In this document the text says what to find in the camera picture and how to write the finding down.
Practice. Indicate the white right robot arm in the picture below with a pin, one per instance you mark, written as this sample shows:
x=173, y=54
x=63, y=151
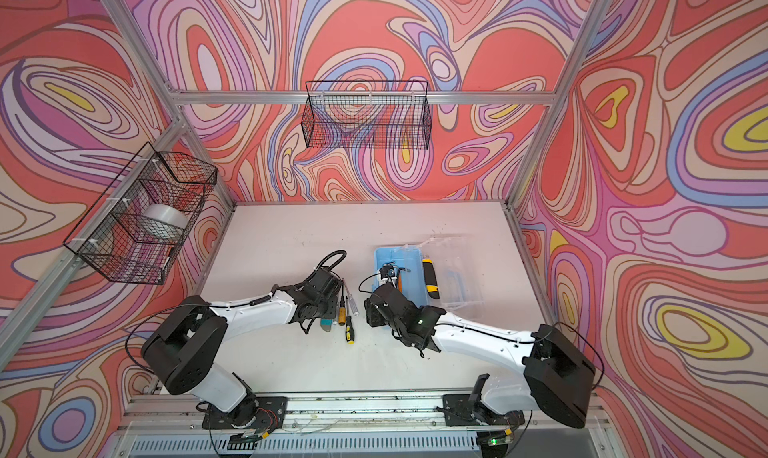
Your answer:
x=543, y=369

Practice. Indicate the black wire basket back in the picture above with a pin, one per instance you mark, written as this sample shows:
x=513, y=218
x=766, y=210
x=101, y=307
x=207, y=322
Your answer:
x=367, y=114

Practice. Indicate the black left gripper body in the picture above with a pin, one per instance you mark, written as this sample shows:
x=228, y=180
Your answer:
x=327, y=309

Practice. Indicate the teal utility knife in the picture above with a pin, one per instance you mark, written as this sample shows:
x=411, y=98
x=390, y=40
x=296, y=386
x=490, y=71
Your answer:
x=326, y=324

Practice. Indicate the yellow black utility knife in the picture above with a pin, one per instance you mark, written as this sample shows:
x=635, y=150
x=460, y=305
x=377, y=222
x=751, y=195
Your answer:
x=430, y=279

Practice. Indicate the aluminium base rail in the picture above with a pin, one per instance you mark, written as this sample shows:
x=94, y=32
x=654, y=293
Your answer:
x=418, y=423

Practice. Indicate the black yellow grip screwdriver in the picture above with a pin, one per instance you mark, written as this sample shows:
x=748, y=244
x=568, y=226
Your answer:
x=349, y=327

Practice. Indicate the blue plastic tool box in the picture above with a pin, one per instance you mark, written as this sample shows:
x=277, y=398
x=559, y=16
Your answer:
x=438, y=271

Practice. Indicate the black wire basket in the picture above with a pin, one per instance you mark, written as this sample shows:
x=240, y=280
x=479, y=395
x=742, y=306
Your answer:
x=367, y=114
x=159, y=197

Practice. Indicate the clear handle short screwdriver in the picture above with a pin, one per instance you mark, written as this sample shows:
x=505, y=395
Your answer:
x=351, y=306

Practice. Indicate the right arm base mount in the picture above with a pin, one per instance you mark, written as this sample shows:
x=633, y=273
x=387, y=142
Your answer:
x=468, y=409

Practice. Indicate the grey tape roll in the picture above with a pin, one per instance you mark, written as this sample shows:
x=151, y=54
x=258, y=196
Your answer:
x=164, y=223

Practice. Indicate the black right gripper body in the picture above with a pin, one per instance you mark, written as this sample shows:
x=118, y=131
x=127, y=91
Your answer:
x=376, y=318

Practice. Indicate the yellow handle screwdriver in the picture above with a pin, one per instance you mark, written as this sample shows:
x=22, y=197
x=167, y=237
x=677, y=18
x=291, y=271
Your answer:
x=342, y=314

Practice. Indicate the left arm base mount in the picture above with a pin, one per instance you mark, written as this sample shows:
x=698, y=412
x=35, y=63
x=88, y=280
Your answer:
x=258, y=412

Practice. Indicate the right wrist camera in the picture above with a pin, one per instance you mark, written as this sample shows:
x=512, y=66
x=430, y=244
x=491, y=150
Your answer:
x=389, y=272

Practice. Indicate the black wire basket left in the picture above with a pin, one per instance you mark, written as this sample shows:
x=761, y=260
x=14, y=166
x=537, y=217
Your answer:
x=159, y=197

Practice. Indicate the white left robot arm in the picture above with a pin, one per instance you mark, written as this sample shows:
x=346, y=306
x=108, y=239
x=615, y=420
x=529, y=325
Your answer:
x=182, y=351

